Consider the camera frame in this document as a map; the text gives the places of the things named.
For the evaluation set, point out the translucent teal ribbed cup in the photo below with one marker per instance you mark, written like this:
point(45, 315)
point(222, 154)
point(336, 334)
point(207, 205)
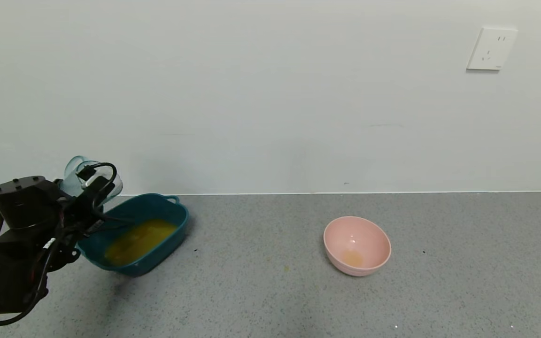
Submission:
point(75, 176)

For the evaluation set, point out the white wall socket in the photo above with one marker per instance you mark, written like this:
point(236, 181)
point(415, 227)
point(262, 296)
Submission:
point(492, 48)

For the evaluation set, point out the teal plastic tray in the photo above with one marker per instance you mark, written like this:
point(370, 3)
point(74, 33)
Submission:
point(176, 216)

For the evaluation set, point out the orange liquid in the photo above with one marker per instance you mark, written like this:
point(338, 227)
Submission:
point(143, 237)

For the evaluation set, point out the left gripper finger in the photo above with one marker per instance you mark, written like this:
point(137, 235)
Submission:
point(101, 195)

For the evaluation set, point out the pink bowl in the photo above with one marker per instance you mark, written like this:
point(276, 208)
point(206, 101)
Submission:
point(369, 239)

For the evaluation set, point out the silver white wrist camera box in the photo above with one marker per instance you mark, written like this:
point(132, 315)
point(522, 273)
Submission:
point(90, 180)

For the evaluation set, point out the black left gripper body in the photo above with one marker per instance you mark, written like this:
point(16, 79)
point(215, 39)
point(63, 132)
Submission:
point(79, 203)

